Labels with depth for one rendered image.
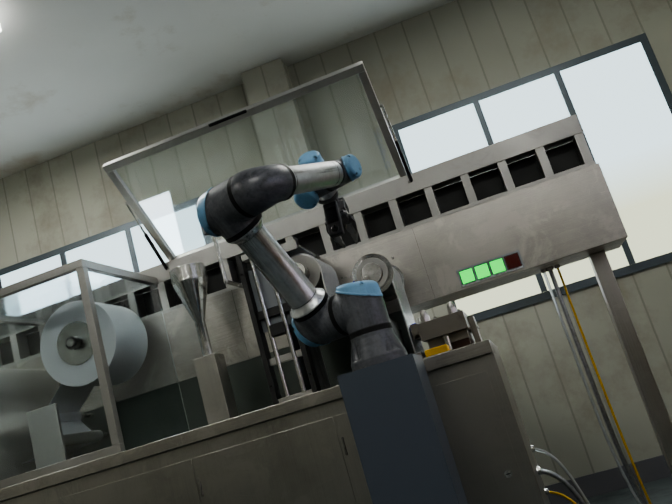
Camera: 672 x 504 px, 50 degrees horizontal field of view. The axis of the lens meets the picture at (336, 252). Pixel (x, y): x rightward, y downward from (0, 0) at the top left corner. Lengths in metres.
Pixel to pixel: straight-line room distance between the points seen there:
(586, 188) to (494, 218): 0.36
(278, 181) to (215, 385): 1.18
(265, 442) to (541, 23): 3.56
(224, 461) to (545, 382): 2.58
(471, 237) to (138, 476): 1.48
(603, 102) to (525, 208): 2.11
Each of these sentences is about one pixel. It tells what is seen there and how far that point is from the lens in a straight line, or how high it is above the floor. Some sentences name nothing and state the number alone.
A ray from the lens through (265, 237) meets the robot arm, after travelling 1.85.
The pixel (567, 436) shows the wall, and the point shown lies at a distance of 4.55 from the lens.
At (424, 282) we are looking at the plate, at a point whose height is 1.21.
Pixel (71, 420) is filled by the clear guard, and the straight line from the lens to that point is 2.71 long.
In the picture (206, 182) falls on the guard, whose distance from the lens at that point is 2.96.
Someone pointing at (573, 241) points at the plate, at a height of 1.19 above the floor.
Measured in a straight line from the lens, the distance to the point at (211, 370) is 2.76.
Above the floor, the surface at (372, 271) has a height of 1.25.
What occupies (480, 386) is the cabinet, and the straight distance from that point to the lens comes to 2.19.
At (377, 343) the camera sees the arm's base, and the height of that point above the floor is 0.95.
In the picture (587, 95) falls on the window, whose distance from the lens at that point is 4.86.
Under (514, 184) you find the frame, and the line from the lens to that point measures 2.94.
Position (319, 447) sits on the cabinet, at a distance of 2.28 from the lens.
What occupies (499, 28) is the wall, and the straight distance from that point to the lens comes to 5.06.
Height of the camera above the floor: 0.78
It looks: 13 degrees up
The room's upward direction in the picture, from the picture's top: 16 degrees counter-clockwise
